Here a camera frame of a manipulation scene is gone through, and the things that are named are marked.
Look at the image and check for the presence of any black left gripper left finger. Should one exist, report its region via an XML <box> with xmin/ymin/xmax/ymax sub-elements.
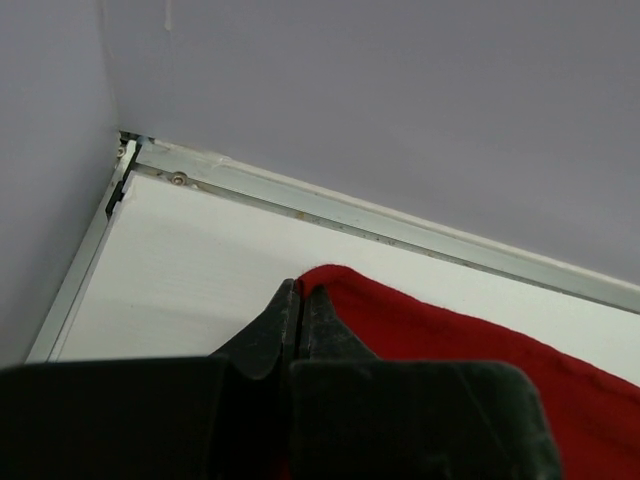
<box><xmin>1</xmin><ymin>279</ymin><xmax>300</xmax><ymax>479</ymax></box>

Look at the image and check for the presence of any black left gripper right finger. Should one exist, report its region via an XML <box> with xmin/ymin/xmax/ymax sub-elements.
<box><xmin>288</xmin><ymin>287</ymin><xmax>560</xmax><ymax>479</ymax></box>

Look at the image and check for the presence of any dark red t shirt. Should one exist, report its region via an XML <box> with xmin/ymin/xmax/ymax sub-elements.
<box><xmin>296</xmin><ymin>265</ymin><xmax>639</xmax><ymax>479</ymax></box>

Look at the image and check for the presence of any aluminium left side rail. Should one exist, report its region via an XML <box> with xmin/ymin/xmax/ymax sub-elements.
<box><xmin>26</xmin><ymin>132</ymin><xmax>140</xmax><ymax>363</ymax></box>

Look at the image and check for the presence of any white table edge rail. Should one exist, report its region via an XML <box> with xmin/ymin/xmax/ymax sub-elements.
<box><xmin>118</xmin><ymin>131</ymin><xmax>639</xmax><ymax>313</ymax></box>

